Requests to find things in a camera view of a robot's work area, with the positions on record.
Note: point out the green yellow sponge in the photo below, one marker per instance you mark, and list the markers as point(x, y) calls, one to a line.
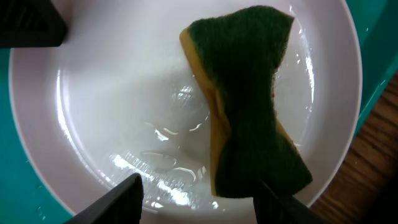
point(234, 59)

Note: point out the teal plastic tray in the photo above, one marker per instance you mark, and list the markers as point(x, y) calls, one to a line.
point(364, 187)

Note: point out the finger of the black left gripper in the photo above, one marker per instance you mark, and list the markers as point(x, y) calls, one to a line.
point(31, 23)

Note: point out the pink-white plate with sauce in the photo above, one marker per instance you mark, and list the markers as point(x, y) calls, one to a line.
point(118, 97)

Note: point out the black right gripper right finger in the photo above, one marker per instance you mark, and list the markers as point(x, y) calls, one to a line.
point(281, 209)

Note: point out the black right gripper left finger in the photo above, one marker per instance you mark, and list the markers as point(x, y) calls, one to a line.
point(122, 204)

